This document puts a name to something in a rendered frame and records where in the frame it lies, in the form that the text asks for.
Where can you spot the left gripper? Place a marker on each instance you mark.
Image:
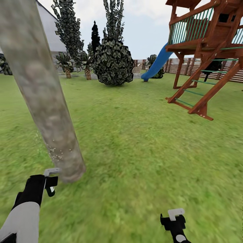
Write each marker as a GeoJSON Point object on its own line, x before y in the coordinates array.
{"type": "Point", "coordinates": [52, 181]}

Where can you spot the garden chair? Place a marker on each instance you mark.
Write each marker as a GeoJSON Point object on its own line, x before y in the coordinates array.
{"type": "Point", "coordinates": [136, 69]}

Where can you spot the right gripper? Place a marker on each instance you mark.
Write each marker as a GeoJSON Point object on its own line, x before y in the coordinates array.
{"type": "Point", "coordinates": [169, 225]}

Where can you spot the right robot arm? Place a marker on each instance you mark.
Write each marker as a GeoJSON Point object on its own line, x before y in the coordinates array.
{"type": "Point", "coordinates": [175, 224]}

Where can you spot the pesticide atomizer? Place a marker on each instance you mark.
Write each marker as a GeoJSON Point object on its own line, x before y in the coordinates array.
{"type": "Point", "coordinates": [50, 191]}

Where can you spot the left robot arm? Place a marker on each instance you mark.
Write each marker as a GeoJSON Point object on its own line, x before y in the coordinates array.
{"type": "Point", "coordinates": [22, 224]}

